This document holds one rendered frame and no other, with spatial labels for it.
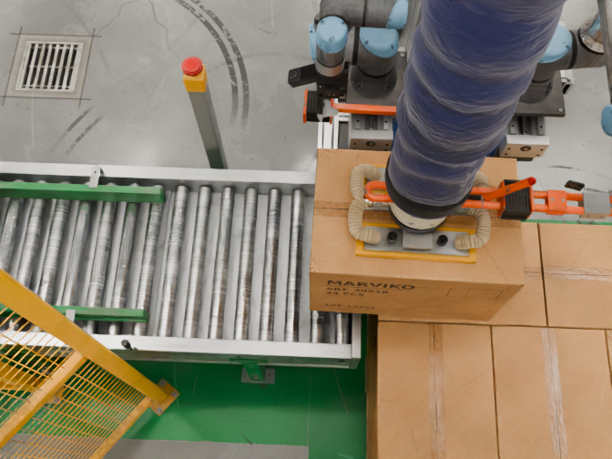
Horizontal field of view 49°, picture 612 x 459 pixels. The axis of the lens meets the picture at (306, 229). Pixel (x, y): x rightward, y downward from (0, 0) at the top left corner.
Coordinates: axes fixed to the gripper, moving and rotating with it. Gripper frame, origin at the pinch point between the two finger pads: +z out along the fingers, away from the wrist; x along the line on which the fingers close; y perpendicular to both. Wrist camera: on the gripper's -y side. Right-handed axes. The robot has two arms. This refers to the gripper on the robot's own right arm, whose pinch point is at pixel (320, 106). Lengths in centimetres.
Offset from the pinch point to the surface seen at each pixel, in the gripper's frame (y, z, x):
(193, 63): -42, 17, 23
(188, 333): -41, 65, -55
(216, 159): -41, 77, 19
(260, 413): -17, 119, -75
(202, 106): -42, 37, 20
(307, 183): -3, 61, 4
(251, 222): -23, 65, -12
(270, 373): -14, 118, -59
